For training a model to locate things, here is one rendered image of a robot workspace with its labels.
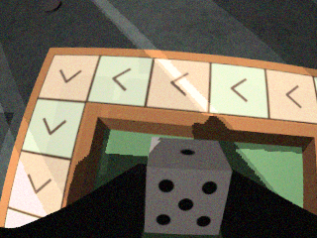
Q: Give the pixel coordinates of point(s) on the grey die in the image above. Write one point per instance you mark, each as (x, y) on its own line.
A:
(187, 185)

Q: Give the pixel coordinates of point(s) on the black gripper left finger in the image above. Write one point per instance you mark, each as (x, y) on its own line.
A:
(114, 210)

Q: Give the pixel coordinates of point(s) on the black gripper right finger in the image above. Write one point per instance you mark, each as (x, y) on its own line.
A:
(252, 211)

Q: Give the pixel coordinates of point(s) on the square game board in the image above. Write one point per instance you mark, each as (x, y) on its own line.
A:
(122, 52)

